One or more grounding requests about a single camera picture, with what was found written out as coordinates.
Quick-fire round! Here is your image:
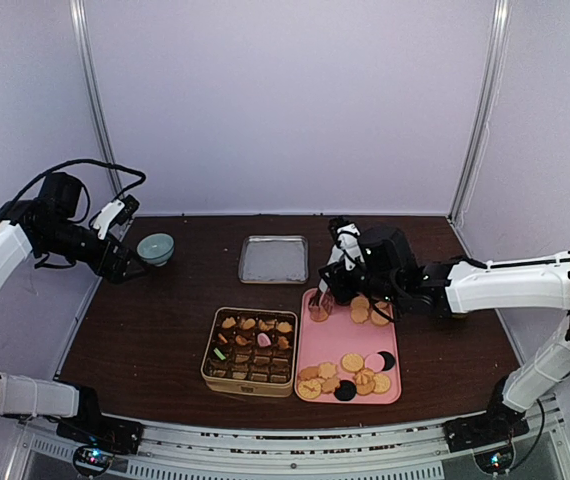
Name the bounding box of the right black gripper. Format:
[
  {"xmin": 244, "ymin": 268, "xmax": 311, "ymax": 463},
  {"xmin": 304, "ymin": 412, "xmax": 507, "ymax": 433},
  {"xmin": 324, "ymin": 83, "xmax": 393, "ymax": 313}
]
[{"xmin": 318, "ymin": 259, "xmax": 400, "ymax": 308}]

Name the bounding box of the metal tongs white handle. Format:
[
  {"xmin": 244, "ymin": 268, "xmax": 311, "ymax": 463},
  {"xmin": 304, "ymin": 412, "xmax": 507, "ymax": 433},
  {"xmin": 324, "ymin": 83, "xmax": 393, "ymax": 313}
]
[{"xmin": 308, "ymin": 244, "xmax": 344, "ymax": 319}]

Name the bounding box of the pink round cookie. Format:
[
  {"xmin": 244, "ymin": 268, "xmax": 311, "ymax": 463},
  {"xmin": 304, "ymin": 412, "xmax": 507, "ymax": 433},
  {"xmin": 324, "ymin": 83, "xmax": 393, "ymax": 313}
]
[
  {"xmin": 256, "ymin": 333, "xmax": 272, "ymax": 348},
  {"xmin": 364, "ymin": 353, "xmax": 386, "ymax": 373}
]

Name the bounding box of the green round cookie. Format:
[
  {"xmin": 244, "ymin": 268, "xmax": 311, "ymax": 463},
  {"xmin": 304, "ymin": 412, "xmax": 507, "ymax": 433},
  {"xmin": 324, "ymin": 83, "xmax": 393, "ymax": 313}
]
[{"xmin": 213, "ymin": 348, "xmax": 227, "ymax": 361}]

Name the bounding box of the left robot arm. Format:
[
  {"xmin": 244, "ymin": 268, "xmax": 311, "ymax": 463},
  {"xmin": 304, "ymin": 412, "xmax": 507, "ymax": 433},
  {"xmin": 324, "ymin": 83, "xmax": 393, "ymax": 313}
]
[{"xmin": 0, "ymin": 171, "xmax": 146, "ymax": 444}]

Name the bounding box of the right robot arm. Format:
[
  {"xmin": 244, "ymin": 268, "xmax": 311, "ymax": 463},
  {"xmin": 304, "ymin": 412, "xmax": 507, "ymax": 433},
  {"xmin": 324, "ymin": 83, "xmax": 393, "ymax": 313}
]
[{"xmin": 308, "ymin": 218, "xmax": 570, "ymax": 442}]

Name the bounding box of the light blue ceramic bowl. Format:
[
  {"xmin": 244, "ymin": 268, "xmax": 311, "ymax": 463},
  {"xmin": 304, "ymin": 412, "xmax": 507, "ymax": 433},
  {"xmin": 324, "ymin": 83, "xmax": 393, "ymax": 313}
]
[{"xmin": 137, "ymin": 233, "xmax": 175, "ymax": 267}]

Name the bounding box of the pink plastic tray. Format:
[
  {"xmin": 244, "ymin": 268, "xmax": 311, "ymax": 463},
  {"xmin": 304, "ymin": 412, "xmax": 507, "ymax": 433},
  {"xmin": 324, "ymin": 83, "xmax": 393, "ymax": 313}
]
[{"xmin": 295, "ymin": 289, "xmax": 402, "ymax": 405}]

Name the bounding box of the silver tin lid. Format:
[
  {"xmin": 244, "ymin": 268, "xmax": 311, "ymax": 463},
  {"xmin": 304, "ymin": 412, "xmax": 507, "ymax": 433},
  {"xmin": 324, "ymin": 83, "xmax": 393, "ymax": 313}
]
[{"xmin": 238, "ymin": 235, "xmax": 309, "ymax": 285}]

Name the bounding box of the black sandwich cookie right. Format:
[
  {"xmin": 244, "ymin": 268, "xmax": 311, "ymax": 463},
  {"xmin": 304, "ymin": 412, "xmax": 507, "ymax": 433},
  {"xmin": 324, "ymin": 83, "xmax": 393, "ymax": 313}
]
[{"xmin": 378, "ymin": 351, "xmax": 396, "ymax": 372}]

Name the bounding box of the black sandwich cookie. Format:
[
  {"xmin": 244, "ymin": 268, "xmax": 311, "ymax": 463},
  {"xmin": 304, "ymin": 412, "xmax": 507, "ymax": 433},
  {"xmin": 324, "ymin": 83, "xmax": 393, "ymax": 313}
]
[
  {"xmin": 333, "ymin": 380, "xmax": 357, "ymax": 402},
  {"xmin": 378, "ymin": 351, "xmax": 396, "ymax": 372}
]

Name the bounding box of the swirl butter cookie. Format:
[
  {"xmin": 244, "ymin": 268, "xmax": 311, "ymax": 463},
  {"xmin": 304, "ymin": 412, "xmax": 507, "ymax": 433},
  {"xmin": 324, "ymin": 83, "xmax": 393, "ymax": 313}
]
[{"xmin": 353, "ymin": 368, "xmax": 375, "ymax": 385}]

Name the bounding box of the black sandwich cookie bottom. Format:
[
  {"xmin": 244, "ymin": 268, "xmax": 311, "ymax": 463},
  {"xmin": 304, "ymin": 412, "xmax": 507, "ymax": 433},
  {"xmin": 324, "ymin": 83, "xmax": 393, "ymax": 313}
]
[{"xmin": 333, "ymin": 380, "xmax": 357, "ymax": 402}]

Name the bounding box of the clock face round cookie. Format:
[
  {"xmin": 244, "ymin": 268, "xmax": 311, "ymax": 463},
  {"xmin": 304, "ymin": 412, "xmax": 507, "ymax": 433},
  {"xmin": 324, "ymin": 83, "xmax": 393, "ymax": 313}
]
[{"xmin": 297, "ymin": 378, "xmax": 322, "ymax": 401}]

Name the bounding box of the gold cookie tin box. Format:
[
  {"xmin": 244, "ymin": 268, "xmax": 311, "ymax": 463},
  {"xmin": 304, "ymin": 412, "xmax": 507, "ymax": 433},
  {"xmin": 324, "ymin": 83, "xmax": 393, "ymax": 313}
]
[{"xmin": 200, "ymin": 307, "xmax": 299, "ymax": 398}]

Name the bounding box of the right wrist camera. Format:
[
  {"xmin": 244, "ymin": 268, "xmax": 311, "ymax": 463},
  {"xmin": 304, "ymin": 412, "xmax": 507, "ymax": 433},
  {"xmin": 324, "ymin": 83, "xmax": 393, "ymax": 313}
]
[{"xmin": 328, "ymin": 216, "xmax": 364, "ymax": 271}]

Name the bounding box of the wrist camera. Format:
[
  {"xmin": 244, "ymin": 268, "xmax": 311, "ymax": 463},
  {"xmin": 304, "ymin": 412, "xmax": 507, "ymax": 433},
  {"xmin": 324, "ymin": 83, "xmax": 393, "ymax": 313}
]
[
  {"xmin": 328, "ymin": 216, "xmax": 364, "ymax": 271},
  {"xmin": 89, "ymin": 195, "xmax": 140, "ymax": 240}
]

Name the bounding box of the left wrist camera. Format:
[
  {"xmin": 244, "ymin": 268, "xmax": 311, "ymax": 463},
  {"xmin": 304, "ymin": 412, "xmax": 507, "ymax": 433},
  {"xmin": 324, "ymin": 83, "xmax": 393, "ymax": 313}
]
[{"xmin": 89, "ymin": 195, "xmax": 140, "ymax": 240}]

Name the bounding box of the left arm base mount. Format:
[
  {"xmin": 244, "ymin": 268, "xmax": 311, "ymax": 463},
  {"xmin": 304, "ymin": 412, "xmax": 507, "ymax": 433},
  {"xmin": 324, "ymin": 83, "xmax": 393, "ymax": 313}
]
[{"xmin": 56, "ymin": 417, "xmax": 144, "ymax": 455}]

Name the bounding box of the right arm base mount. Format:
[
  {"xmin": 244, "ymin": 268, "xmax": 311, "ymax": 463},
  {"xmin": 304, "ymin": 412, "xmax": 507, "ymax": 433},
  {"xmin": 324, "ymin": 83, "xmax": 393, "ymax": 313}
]
[{"xmin": 443, "ymin": 415, "xmax": 530, "ymax": 453}]

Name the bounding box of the right aluminium frame post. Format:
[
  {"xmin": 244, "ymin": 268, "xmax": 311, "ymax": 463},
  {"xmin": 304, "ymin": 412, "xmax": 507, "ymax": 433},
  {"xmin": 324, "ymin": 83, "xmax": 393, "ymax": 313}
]
[{"xmin": 449, "ymin": 0, "xmax": 511, "ymax": 227}]

